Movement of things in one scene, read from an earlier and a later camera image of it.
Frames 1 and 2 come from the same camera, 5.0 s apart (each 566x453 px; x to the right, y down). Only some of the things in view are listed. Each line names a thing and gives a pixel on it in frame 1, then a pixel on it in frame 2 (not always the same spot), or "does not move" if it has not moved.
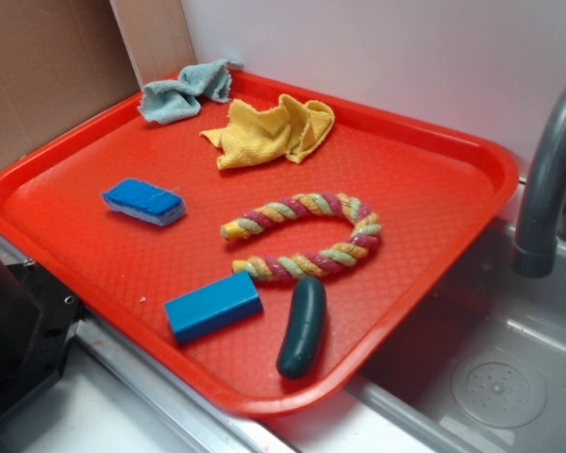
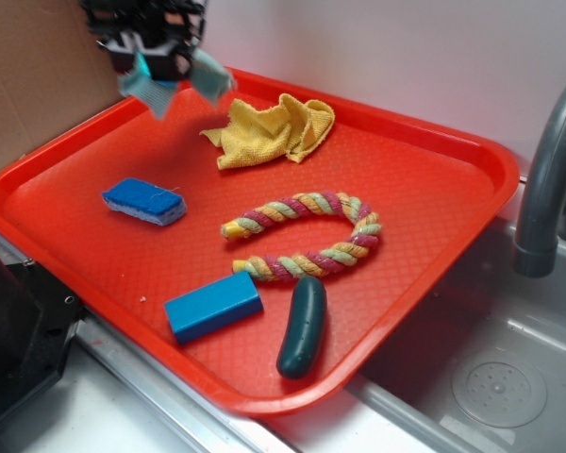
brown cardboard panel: (46, 65) does not move
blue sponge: (144, 201) does not move
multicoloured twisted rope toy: (276, 267) does not move
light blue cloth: (172, 101) -> (203, 70)
